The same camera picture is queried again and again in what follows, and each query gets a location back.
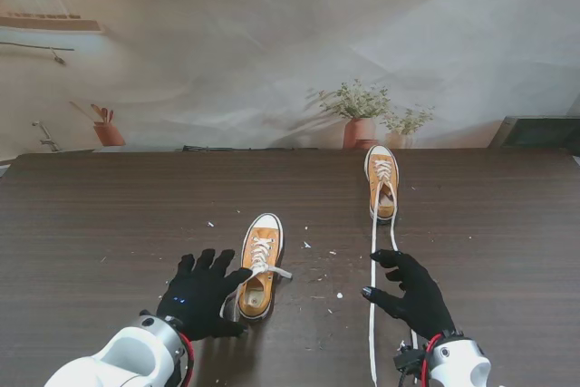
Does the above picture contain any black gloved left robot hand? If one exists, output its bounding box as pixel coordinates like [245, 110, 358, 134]
[156, 248, 254, 342]

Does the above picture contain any printed kitchen backdrop cloth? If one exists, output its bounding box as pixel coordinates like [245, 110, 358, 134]
[0, 0, 580, 155]

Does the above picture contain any red right wrist cable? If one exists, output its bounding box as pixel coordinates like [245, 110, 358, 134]
[420, 333, 444, 387]

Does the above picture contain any red left wrist cable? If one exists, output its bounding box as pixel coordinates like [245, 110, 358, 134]
[178, 332, 197, 387]

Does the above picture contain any red wrist cable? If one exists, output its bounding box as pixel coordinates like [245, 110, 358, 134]
[420, 333, 444, 387]
[178, 332, 197, 387]

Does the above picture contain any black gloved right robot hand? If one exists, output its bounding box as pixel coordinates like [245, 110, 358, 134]
[361, 249, 457, 342]

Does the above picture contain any black right wrist box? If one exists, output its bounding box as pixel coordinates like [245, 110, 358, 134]
[392, 347, 426, 373]

